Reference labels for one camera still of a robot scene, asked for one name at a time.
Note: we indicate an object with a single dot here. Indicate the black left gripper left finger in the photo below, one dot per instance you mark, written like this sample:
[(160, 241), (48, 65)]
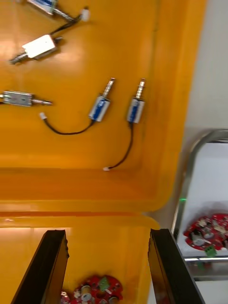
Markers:
[(45, 273)]

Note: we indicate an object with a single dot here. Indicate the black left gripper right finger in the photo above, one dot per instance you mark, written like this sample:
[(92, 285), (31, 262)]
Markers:
[(171, 273)]

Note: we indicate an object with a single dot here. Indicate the round red circuit board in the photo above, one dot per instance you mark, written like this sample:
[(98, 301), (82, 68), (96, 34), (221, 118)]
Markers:
[(213, 228), (93, 282), (64, 298)]

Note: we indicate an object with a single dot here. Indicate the yellow-orange plastic bin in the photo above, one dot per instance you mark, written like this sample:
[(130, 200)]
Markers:
[(107, 249), (78, 59)]

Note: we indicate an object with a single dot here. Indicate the steel tray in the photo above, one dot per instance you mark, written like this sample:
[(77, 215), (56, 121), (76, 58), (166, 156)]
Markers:
[(187, 175)]

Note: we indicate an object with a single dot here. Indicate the group of metal solenoids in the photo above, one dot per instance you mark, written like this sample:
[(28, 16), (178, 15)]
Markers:
[(38, 46)]

